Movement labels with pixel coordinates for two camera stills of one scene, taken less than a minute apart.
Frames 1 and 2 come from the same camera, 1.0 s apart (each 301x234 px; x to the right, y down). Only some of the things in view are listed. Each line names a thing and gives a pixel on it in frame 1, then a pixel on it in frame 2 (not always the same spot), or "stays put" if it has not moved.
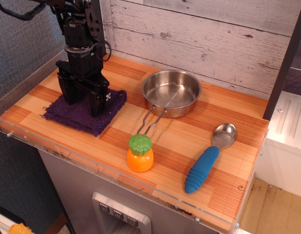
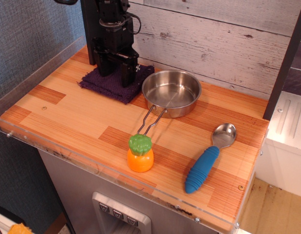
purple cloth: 78,114 → 111,87
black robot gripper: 84,68 → 117,39
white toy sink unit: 282,161 stays put
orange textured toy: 19,228 stays put
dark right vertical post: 287,61 stays put
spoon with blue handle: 224,136 stays put
